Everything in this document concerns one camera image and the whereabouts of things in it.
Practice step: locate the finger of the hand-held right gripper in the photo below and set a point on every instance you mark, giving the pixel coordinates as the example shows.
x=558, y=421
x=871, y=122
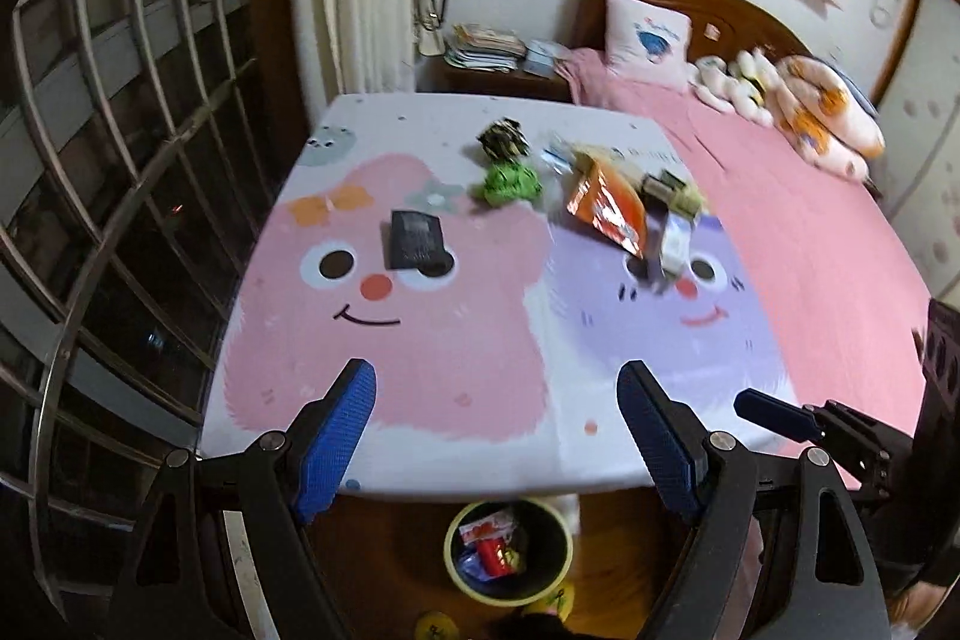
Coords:
x=772, y=413

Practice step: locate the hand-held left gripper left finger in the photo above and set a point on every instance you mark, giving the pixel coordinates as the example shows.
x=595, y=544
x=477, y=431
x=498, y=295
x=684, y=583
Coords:
x=337, y=445

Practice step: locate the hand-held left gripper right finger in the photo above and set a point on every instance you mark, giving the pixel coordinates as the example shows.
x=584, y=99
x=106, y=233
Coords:
x=660, y=452

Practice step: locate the dark bin with cream rim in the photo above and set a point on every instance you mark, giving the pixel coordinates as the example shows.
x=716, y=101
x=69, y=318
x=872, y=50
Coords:
x=544, y=550

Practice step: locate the strawberry print carton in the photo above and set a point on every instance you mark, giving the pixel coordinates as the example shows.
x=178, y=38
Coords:
x=487, y=527

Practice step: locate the purple plastic bag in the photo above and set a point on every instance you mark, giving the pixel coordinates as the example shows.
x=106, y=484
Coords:
x=466, y=565

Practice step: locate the white blue box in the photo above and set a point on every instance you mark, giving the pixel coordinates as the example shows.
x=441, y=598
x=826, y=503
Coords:
x=675, y=246

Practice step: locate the red box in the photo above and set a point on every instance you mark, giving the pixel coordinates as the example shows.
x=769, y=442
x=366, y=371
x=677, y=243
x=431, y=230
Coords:
x=493, y=561

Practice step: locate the black packet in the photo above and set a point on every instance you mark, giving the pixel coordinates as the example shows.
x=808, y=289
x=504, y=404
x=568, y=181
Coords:
x=412, y=239

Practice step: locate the small green boxes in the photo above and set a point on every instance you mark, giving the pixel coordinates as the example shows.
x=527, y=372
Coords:
x=686, y=197

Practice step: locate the black small box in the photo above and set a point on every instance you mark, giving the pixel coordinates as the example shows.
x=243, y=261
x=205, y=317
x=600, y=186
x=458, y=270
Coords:
x=656, y=190

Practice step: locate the orange snack packet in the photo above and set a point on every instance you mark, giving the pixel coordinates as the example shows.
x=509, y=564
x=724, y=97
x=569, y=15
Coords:
x=607, y=205

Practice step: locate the green bag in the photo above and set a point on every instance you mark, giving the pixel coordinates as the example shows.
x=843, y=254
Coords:
x=510, y=183

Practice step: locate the clear plastic package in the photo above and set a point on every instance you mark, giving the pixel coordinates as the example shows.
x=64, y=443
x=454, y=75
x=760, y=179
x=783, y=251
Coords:
x=559, y=156

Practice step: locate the black yellow wrapper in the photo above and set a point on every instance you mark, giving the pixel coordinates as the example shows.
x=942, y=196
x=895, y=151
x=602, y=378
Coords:
x=504, y=141

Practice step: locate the printed cartoon tablecloth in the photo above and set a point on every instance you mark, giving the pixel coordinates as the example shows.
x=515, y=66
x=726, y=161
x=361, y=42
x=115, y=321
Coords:
x=450, y=347

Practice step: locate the pink bed cover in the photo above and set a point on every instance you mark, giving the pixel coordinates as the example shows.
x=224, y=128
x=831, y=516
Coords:
x=810, y=235

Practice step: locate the plush toys on bed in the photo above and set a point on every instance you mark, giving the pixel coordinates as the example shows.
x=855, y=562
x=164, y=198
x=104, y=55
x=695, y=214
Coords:
x=825, y=115

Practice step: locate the white yellow plush toy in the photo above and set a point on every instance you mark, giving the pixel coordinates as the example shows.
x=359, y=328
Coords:
x=754, y=85

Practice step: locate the blue grey pillow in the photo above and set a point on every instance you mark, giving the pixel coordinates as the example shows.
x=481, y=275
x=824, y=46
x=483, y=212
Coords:
x=851, y=89

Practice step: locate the pink white printed pillow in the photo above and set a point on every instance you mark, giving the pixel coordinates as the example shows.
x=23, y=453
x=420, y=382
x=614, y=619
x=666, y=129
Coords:
x=649, y=63

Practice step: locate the window with metal grille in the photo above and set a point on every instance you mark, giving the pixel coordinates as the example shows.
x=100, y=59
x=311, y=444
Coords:
x=150, y=123

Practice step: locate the wooden nightstand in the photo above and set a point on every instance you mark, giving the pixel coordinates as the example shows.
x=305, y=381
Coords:
x=487, y=83

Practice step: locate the wooden bed headboard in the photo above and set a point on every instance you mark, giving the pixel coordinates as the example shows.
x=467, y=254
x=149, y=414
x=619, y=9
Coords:
x=720, y=10

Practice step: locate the pale blue tissue box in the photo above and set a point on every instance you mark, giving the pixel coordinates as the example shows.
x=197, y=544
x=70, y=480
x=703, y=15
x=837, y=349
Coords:
x=544, y=59

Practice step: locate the beige handbag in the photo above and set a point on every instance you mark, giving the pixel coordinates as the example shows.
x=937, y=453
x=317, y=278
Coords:
x=431, y=40

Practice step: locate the stack of books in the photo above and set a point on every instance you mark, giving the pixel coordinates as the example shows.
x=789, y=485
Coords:
x=484, y=48

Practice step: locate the white wardrobe with wooden frame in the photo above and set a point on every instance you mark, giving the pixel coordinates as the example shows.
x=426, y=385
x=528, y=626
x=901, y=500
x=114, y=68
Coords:
x=930, y=160

